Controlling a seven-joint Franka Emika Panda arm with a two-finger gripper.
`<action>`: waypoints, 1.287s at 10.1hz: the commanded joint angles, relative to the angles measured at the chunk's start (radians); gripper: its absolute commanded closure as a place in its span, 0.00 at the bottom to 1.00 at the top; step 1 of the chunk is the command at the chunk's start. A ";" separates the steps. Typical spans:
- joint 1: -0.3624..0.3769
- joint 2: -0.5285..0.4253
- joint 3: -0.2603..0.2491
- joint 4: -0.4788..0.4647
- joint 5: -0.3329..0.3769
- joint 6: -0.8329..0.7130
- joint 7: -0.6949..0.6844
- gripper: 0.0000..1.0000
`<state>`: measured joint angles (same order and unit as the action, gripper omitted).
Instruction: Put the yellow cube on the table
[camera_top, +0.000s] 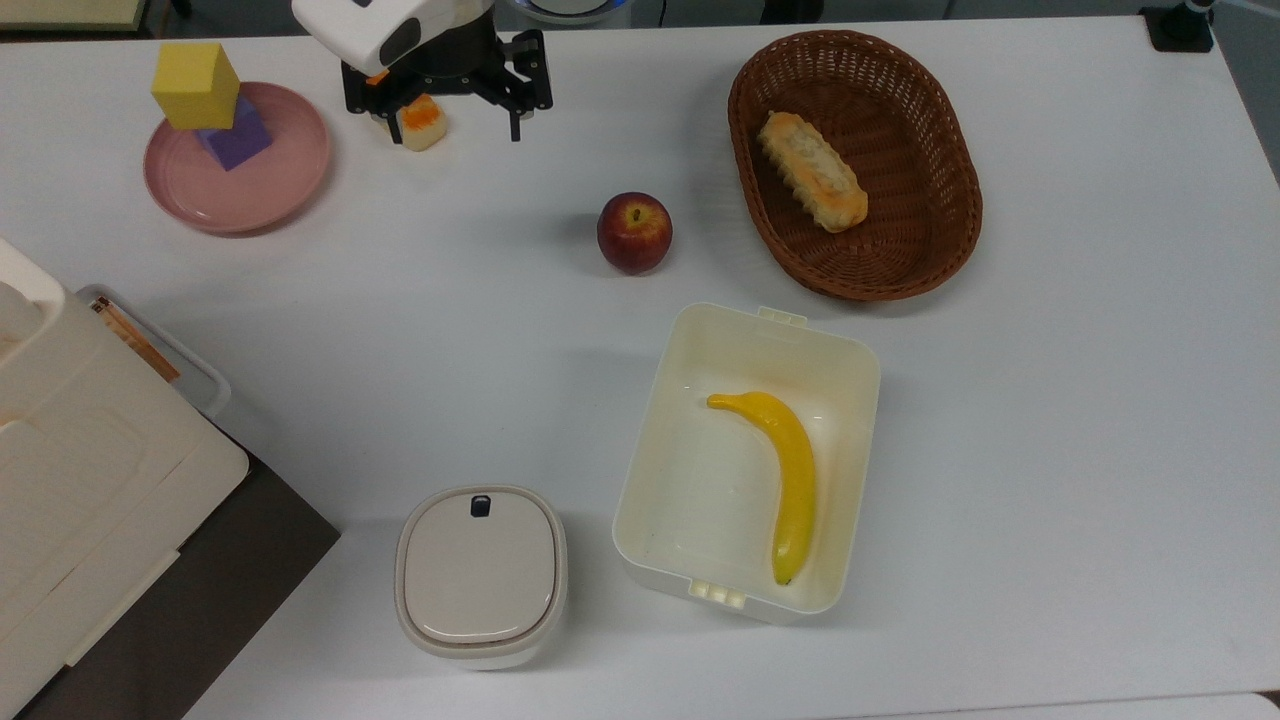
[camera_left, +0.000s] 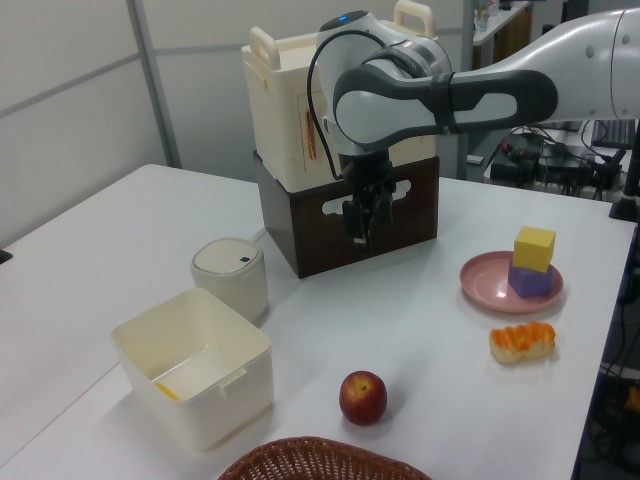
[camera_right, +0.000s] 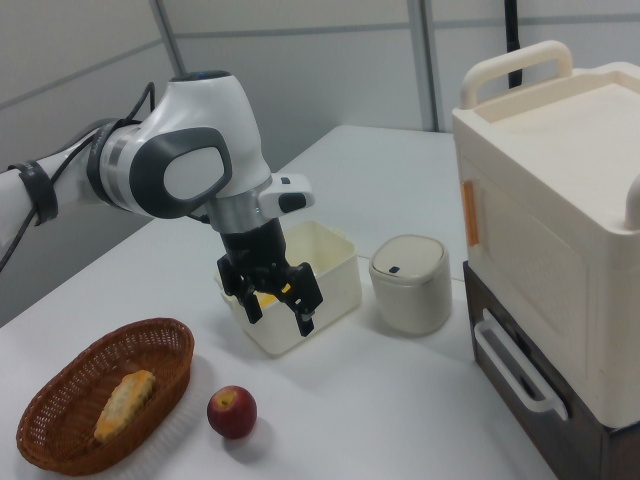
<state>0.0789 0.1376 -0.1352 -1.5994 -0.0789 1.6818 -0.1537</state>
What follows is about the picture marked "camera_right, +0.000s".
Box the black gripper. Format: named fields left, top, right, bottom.
left=215, top=217, right=322, bottom=337

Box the yellow cube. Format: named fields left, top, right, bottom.
left=255, top=282, right=292, bottom=307

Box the cream square plastic box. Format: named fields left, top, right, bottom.
left=213, top=220, right=363, bottom=357

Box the red apple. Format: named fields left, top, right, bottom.
left=206, top=384, right=258, bottom=440

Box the cream small lidded bin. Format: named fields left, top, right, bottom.
left=368, top=233, right=452, bottom=336

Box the yellow bread pastry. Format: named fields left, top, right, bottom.
left=93, top=369, right=157, bottom=445

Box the brown wicker oval basket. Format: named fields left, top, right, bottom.
left=15, top=317, right=196, bottom=477

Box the dark brown drawer cabinet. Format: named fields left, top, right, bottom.
left=462, top=261, right=640, bottom=480

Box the cream plastic storage cabinet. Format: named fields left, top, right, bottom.
left=451, top=40, right=640, bottom=429

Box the black vertical pole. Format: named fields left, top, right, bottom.
left=502, top=0, right=524, bottom=90

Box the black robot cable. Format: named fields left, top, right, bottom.
left=0, top=82, right=157, bottom=274

